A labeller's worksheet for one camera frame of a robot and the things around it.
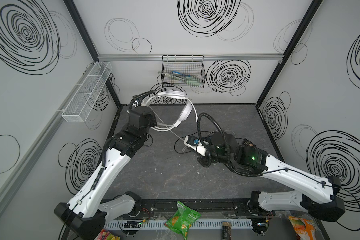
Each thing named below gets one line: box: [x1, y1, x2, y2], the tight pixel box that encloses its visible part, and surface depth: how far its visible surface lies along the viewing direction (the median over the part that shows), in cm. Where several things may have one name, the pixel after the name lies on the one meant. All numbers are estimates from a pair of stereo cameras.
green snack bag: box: [164, 200, 201, 240], surface depth 68 cm
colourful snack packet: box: [95, 229, 121, 240], surface depth 65 cm
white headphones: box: [143, 91, 198, 132], surface depth 65 cm
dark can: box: [222, 221, 232, 240], surface depth 67 cm
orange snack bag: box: [288, 216, 316, 240], surface depth 66 cm
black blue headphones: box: [209, 131, 259, 160], surface depth 46 cm
